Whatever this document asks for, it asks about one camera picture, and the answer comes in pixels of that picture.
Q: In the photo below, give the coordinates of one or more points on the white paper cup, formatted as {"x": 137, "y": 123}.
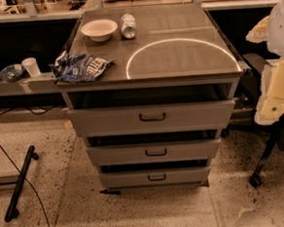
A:
{"x": 31, "y": 66}

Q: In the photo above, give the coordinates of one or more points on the grey drawer cabinet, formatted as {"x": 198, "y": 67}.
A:
{"x": 177, "y": 56}

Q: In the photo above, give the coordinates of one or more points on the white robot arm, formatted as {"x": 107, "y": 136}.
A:
{"x": 270, "y": 29}

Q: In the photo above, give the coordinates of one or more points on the black office chair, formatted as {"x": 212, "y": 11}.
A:
{"x": 249, "y": 86}

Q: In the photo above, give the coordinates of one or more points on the dark bowl with items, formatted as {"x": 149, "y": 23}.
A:
{"x": 12, "y": 73}

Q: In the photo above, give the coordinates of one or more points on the grey low shelf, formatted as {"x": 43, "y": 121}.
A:
{"x": 45, "y": 84}

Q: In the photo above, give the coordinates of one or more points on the grey drawer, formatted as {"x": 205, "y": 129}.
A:
{"x": 153, "y": 177}
{"x": 149, "y": 152}
{"x": 176, "y": 117}

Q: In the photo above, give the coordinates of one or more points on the black stand leg bar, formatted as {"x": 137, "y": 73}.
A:
{"x": 12, "y": 211}

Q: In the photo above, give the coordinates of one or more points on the blue chip bag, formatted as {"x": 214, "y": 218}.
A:
{"x": 79, "y": 68}

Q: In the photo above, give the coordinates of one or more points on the white bowl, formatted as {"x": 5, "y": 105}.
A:
{"x": 99, "y": 30}

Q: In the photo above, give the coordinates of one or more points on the grey middle drawer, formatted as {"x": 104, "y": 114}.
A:
{"x": 149, "y": 152}

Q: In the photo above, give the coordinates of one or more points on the grey bottom drawer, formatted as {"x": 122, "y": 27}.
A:
{"x": 153, "y": 177}

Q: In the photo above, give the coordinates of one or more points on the grey top drawer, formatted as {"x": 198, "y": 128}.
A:
{"x": 176, "y": 117}

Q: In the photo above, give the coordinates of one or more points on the silver soda can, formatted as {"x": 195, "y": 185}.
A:
{"x": 128, "y": 26}

